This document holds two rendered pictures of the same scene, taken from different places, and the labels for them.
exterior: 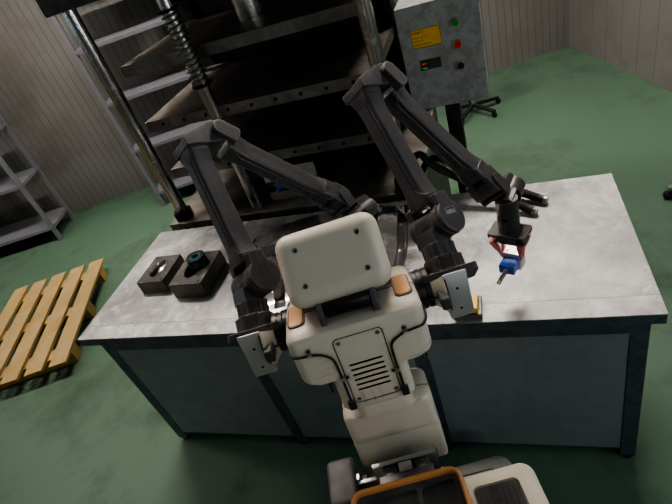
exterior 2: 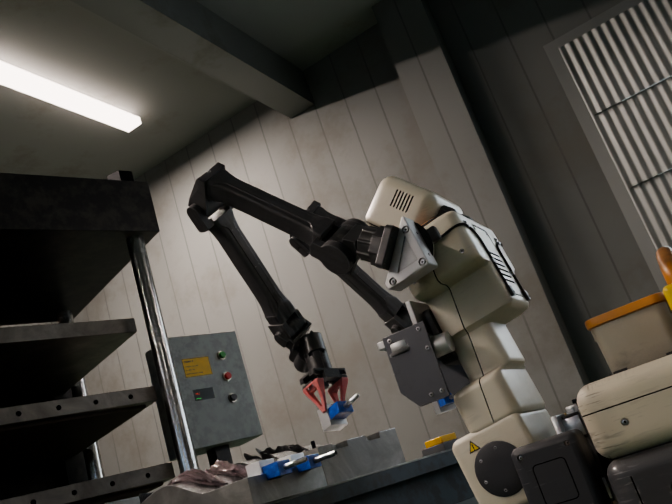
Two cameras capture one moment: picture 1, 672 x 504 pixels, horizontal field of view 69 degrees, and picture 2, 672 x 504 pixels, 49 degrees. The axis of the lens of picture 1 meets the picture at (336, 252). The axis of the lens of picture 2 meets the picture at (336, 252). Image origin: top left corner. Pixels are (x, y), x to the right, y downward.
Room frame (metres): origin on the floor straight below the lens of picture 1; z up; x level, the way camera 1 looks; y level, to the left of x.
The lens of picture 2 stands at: (0.45, 1.58, 0.75)
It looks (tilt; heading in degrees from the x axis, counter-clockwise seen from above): 18 degrees up; 290
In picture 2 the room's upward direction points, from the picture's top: 18 degrees counter-clockwise
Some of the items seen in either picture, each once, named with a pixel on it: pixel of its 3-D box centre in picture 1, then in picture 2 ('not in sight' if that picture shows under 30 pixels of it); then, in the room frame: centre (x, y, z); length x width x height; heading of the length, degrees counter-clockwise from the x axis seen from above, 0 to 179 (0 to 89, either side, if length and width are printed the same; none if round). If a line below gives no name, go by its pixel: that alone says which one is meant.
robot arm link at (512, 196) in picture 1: (507, 204); not in sight; (1.03, -0.46, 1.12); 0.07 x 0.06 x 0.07; 141
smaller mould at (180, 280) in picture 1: (198, 273); not in sight; (1.70, 0.55, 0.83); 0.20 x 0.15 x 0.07; 156
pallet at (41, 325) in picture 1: (41, 325); not in sight; (3.03, 2.16, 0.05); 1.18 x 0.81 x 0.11; 177
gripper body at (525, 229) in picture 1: (508, 224); not in sight; (1.03, -0.46, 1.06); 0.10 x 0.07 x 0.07; 42
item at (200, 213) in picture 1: (307, 169); not in sight; (2.43, -0.01, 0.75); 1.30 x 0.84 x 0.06; 66
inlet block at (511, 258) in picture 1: (507, 267); (449, 398); (1.00, -0.43, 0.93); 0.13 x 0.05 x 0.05; 132
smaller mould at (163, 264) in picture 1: (162, 273); not in sight; (1.81, 0.72, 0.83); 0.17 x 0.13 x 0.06; 156
